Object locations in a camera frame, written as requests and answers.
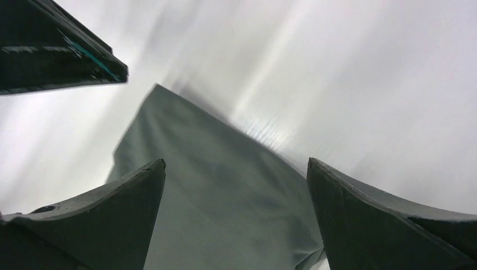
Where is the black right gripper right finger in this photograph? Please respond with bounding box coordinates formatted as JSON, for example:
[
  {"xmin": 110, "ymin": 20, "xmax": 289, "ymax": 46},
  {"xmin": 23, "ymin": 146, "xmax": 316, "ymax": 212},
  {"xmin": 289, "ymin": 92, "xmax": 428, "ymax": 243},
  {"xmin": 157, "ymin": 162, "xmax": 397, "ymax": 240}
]
[{"xmin": 307, "ymin": 158, "xmax": 476, "ymax": 269}]

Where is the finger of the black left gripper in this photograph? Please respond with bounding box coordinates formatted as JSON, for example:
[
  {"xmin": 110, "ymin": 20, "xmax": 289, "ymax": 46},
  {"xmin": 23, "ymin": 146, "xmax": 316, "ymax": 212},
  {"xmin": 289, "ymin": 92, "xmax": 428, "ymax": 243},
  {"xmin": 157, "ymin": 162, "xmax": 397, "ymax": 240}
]
[{"xmin": 1, "ymin": 0, "xmax": 128, "ymax": 95}]

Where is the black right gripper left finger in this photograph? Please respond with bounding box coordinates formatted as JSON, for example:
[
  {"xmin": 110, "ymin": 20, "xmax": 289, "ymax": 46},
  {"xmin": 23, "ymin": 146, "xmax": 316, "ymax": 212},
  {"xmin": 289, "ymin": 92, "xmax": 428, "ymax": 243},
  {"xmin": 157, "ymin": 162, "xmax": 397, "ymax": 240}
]
[{"xmin": 1, "ymin": 159, "xmax": 165, "ymax": 269}]

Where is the dark grey t-shirt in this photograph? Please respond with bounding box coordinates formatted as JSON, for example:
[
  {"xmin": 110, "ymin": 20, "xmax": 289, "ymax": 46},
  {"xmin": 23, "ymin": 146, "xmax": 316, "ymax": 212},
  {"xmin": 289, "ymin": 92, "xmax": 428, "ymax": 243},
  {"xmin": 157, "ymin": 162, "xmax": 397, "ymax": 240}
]
[{"xmin": 109, "ymin": 85, "xmax": 326, "ymax": 270}]

